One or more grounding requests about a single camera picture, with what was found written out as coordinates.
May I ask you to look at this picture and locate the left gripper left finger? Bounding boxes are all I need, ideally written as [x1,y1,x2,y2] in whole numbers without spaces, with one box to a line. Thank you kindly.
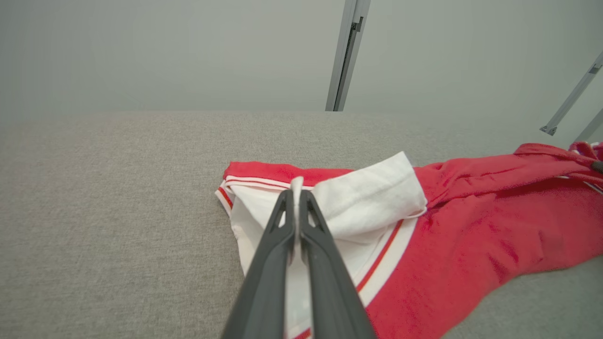
[221,190,296,339]

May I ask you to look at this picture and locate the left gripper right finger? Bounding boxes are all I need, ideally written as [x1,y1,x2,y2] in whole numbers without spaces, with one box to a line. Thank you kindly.
[299,190,377,339]

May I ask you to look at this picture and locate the red shorts with white stripes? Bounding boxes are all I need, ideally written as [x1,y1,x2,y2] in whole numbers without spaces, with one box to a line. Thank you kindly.
[215,141,603,339]

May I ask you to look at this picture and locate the grey metal strut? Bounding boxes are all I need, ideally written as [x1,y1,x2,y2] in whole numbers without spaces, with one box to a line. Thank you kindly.
[539,51,603,136]
[574,108,603,143]

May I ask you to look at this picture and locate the grey fabric sofa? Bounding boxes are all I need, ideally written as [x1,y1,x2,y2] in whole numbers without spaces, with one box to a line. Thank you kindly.
[0,111,603,339]

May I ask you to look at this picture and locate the grey partition post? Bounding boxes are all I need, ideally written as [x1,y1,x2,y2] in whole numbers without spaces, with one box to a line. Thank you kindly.
[325,0,372,112]

